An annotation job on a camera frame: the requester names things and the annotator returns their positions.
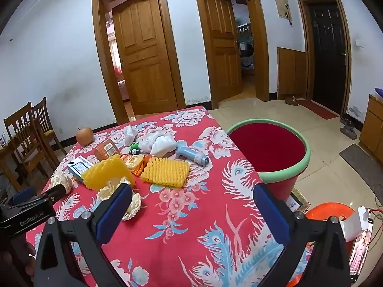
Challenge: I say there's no dark entrance door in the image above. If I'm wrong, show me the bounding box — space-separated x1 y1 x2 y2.
305 3 348 114

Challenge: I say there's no wooden cabinet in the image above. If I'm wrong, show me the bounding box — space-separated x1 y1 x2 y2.
358 94 383 156

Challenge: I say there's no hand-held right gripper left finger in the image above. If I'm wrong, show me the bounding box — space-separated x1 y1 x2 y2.
32 182 134 287

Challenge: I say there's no white blue flat box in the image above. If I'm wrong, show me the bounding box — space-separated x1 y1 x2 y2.
66 157 95 183

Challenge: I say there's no orange plastic stool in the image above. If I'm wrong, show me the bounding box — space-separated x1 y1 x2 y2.
287 203 372 287

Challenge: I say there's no wooden dining table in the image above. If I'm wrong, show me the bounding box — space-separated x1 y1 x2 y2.
0 143 21 192

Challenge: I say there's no orange snack wrapper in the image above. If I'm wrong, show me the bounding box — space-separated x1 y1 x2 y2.
120 154 148 176

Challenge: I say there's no orange cardboard box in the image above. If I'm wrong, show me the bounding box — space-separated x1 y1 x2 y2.
95 139 118 162

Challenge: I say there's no yellow foam fruit net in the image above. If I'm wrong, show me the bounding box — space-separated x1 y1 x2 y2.
140 156 191 189
81 154 136 190

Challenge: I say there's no dark door wooden frame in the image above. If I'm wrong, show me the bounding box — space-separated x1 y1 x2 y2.
297 0 352 117

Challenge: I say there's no printed cardboard box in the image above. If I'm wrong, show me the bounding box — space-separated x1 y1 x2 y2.
286 187 310 213

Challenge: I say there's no white paper tissue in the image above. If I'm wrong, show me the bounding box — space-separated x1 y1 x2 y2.
50 172 74 195

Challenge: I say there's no grey floor mat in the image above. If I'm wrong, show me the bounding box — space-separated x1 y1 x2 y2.
339 143 383 186

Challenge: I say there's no phone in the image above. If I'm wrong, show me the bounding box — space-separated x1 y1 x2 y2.
349 221 373 276

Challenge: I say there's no crumpled white blue wrapper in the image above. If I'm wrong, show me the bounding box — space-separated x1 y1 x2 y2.
138 136 156 154

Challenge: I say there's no red floral tablecloth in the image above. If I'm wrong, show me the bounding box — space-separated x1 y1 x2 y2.
25 105 312 287

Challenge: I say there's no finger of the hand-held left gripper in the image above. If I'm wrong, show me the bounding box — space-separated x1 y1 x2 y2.
11 187 35 204
37 184 65 204

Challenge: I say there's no white charger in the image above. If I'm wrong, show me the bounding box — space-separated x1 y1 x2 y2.
339 206 370 241

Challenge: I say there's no light blue plastic bottle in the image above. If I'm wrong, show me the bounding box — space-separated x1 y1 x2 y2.
175 146 210 166

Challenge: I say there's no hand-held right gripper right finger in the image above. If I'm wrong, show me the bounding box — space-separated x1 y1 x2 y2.
253 182 352 287

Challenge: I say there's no red doormat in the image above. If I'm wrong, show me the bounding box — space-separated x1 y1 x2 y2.
296 99 338 120

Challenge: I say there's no wooden wall panel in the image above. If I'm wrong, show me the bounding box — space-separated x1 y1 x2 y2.
277 47 308 100

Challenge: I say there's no arched panel wooden door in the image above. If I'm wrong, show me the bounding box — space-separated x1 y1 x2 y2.
112 0 178 116

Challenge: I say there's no white plastic bag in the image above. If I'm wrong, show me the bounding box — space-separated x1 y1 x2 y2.
150 134 178 158

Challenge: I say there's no small crumpled white tissue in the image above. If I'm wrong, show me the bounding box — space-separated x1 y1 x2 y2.
123 126 138 146

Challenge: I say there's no beige wall meter box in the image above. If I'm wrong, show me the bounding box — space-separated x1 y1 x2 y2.
274 0 292 18

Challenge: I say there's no large crumpled white tissue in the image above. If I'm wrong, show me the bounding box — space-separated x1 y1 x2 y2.
96 177 142 222

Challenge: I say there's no red bucket with green rim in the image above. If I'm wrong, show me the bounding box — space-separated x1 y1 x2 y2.
226 119 311 204

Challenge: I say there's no wooden chair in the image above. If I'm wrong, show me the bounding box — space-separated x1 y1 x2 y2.
31 97 68 156
4 102 42 183

